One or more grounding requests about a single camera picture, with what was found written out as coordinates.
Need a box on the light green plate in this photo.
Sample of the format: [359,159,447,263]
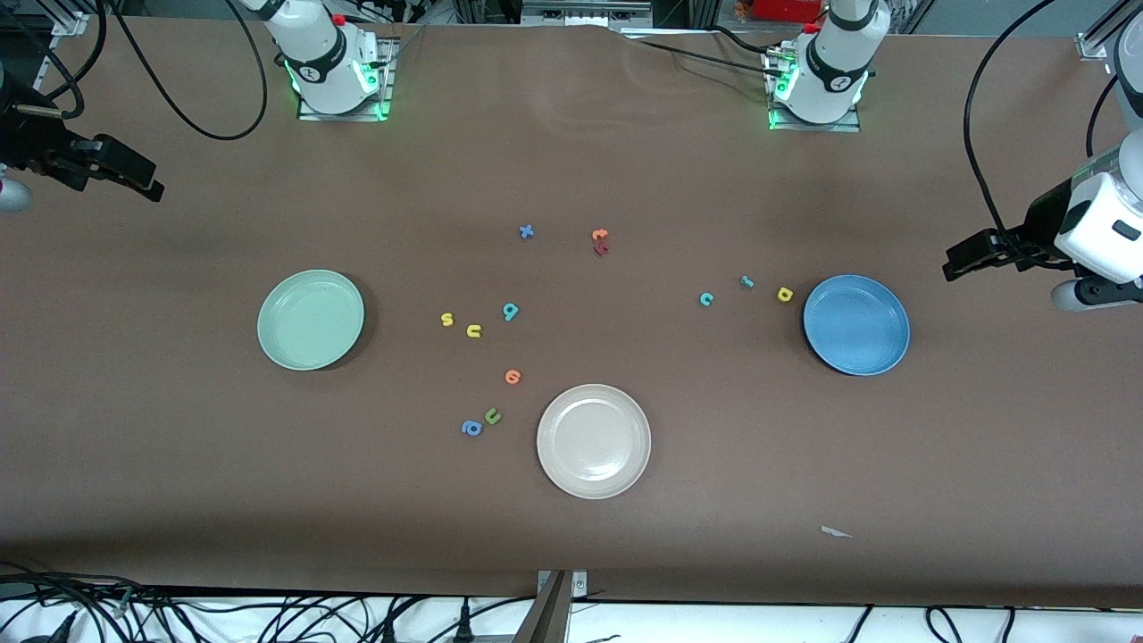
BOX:
[256,269,366,372]

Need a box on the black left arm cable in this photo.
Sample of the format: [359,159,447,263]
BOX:
[963,0,1124,269]

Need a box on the black floor cable loop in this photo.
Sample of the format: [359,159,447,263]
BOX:
[924,605,965,643]

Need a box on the black base power cable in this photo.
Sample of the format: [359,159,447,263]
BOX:
[625,25,791,79]

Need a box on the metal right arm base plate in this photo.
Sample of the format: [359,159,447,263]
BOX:
[297,36,395,121]

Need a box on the thick black floor cable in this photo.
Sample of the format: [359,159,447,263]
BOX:
[0,561,135,643]

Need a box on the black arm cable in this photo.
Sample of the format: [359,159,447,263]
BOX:
[107,0,269,142]
[963,0,1124,269]

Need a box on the beige plate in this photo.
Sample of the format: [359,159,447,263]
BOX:
[536,383,653,500]

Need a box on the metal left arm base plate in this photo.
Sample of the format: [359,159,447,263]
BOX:
[768,45,863,133]

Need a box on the red box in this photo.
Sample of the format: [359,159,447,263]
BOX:
[750,0,827,23]

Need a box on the metal table edge bracket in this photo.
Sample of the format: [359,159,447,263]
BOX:
[513,570,590,643]

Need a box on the grey metal equipment box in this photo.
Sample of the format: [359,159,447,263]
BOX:
[521,0,655,29]

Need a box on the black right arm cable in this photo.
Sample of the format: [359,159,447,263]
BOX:
[107,0,269,142]

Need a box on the blue plate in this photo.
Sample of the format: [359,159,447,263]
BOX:
[802,274,912,377]

